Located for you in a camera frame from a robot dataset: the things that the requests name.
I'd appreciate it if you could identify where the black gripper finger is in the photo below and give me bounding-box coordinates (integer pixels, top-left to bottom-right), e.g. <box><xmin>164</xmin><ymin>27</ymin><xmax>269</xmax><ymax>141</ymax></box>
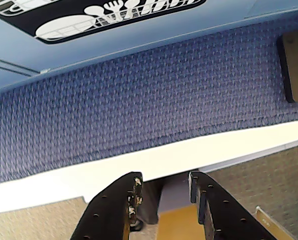
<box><xmin>71</xmin><ymin>171</ymin><xmax>144</xmax><ymax>240</ymax></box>
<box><xmin>188</xmin><ymin>171</ymin><xmax>264</xmax><ymax>240</ymax></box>

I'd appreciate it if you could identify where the blue toy kitchen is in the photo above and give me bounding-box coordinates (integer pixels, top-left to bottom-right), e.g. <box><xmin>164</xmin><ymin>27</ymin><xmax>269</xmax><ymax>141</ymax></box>
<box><xmin>0</xmin><ymin>0</ymin><xmax>298</xmax><ymax>95</ymax></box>

